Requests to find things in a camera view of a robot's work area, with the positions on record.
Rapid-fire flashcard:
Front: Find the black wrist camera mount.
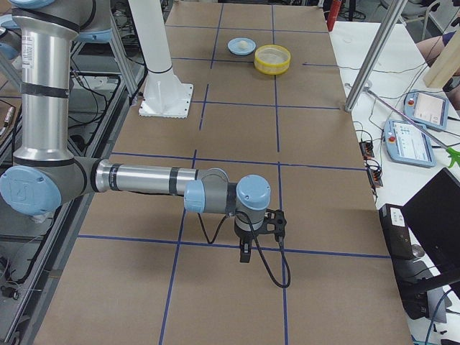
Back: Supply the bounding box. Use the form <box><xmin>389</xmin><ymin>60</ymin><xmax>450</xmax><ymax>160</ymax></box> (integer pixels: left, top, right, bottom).
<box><xmin>258</xmin><ymin>209</ymin><xmax>287</xmax><ymax>244</ymax></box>

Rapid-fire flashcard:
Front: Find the far teach pendant tablet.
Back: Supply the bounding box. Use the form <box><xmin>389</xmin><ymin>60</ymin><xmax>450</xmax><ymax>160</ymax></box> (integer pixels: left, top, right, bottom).
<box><xmin>404</xmin><ymin>90</ymin><xmax>449</xmax><ymax>132</ymax></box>

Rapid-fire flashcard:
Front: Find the white steamed bun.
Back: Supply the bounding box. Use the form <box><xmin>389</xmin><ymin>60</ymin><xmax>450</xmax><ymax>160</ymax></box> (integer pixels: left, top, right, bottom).
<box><xmin>237</xmin><ymin>40</ymin><xmax>249</xmax><ymax>50</ymax></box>

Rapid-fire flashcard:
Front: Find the wooden beam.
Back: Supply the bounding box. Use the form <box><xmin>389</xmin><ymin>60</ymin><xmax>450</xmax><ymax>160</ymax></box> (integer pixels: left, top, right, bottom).
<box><xmin>423</xmin><ymin>30</ymin><xmax>459</xmax><ymax>88</ymax></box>

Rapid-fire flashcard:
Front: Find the yellow bamboo steamer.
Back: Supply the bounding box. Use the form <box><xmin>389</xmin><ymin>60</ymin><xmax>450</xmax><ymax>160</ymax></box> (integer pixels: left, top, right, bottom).
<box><xmin>254</xmin><ymin>45</ymin><xmax>291</xmax><ymax>75</ymax></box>

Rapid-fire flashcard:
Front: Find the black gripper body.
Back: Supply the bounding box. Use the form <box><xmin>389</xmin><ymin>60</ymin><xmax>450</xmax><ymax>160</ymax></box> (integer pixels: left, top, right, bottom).
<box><xmin>235</xmin><ymin>226</ymin><xmax>255</xmax><ymax>248</ymax></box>

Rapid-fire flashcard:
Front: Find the teach pendant tablet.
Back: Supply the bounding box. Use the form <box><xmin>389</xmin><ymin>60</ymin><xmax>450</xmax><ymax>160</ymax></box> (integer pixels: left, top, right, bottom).
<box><xmin>404</xmin><ymin>90</ymin><xmax>449</xmax><ymax>132</ymax></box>
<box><xmin>384</xmin><ymin>119</ymin><xmax>436</xmax><ymax>167</ymax></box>

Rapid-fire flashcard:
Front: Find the orange black adapter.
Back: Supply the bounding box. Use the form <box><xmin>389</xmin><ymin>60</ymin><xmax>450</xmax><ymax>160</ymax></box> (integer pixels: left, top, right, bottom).
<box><xmin>367</xmin><ymin>167</ymin><xmax>383</xmax><ymax>188</ymax></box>
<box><xmin>359</xmin><ymin>141</ymin><xmax>374</xmax><ymax>160</ymax></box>

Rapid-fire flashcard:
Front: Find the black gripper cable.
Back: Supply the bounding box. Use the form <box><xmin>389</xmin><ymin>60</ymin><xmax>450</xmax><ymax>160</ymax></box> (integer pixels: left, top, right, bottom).
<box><xmin>196</xmin><ymin>210</ymin><xmax>291</xmax><ymax>288</ymax></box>

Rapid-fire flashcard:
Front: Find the black monitor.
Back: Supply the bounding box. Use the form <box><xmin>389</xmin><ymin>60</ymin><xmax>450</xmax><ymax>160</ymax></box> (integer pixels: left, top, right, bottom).
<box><xmin>402</xmin><ymin>168</ymin><xmax>459</xmax><ymax>272</ymax></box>

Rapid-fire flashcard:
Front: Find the red cylinder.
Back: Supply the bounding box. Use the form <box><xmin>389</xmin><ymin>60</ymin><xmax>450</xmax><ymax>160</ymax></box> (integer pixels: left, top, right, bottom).
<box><xmin>326</xmin><ymin>0</ymin><xmax>342</xmax><ymax>32</ymax></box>

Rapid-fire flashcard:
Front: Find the light blue plate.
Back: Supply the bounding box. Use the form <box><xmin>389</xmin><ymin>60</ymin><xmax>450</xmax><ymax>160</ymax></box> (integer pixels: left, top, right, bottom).
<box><xmin>227</xmin><ymin>37</ymin><xmax>257</xmax><ymax>56</ymax></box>

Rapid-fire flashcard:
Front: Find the orange black adapter far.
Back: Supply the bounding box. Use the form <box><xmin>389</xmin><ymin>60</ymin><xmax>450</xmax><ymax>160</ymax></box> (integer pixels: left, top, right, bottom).
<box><xmin>359</xmin><ymin>141</ymin><xmax>374</xmax><ymax>160</ymax></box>

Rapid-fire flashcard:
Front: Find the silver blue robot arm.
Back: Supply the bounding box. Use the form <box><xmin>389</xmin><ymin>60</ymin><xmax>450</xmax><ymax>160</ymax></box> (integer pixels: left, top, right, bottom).
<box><xmin>1</xmin><ymin>1</ymin><xmax>271</xmax><ymax>262</ymax></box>

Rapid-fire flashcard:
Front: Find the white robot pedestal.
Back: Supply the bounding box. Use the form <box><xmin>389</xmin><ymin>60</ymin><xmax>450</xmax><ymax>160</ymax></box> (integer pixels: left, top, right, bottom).
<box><xmin>129</xmin><ymin>0</ymin><xmax>193</xmax><ymax>119</ymax></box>

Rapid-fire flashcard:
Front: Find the person at desk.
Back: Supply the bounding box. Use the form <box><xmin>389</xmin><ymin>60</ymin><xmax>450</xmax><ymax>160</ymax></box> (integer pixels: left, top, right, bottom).
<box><xmin>415</xmin><ymin>31</ymin><xmax>460</xmax><ymax>76</ymax></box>

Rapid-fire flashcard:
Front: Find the aluminium frame post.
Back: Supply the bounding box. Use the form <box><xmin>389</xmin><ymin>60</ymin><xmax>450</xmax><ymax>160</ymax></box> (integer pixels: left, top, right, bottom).
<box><xmin>344</xmin><ymin>0</ymin><xmax>408</xmax><ymax>112</ymax></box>

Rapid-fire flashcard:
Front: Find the black computer box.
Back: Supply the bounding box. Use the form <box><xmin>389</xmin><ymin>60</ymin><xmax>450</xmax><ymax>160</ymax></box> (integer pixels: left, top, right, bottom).
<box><xmin>379</xmin><ymin>203</ymin><xmax>449</xmax><ymax>323</ymax></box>

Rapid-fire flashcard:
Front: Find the orange black adapter near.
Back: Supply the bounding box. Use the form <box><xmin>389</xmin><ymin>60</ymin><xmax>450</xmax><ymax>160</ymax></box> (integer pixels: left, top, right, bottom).
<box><xmin>367</xmin><ymin>167</ymin><xmax>383</xmax><ymax>188</ymax></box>

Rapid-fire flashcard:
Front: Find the near teach pendant tablet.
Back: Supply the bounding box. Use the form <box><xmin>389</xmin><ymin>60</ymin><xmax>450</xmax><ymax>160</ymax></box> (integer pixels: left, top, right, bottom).
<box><xmin>384</xmin><ymin>119</ymin><xmax>436</xmax><ymax>167</ymax></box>

